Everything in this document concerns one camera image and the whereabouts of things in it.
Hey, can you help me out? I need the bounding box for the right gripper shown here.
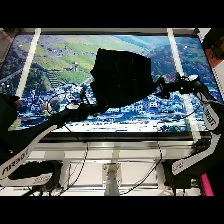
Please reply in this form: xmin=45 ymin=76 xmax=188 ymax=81
xmin=155 ymin=76 xmax=177 ymax=100

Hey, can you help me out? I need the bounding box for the black garment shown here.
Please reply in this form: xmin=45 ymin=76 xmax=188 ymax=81
xmin=89 ymin=48 xmax=159 ymax=109

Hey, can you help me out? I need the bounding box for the black cable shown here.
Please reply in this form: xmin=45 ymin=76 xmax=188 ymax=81
xmin=119 ymin=142 xmax=164 ymax=196
xmin=59 ymin=123 xmax=90 ymax=197
xmin=165 ymin=101 xmax=205 ymax=124

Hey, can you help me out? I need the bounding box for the silver frame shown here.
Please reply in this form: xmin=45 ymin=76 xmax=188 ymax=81
xmin=0 ymin=132 xmax=224 ymax=197

